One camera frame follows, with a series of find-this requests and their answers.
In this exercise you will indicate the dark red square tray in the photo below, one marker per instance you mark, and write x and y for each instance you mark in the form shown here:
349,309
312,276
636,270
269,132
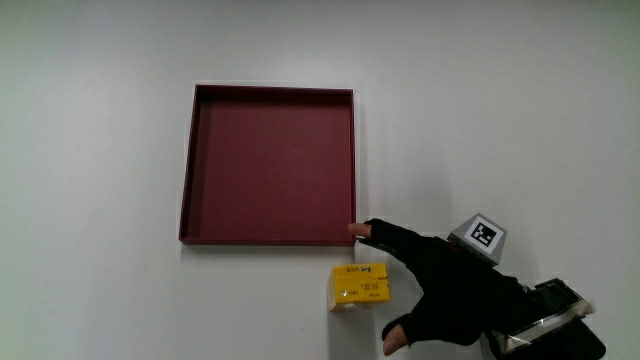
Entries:
275,170

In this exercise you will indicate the person's right forearm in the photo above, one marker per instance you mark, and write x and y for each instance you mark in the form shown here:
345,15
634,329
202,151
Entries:
565,342

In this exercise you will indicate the yellow ice redtea carton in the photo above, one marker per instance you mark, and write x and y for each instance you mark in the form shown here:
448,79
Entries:
360,287

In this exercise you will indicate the person's right hand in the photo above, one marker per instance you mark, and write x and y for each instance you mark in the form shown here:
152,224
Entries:
460,295

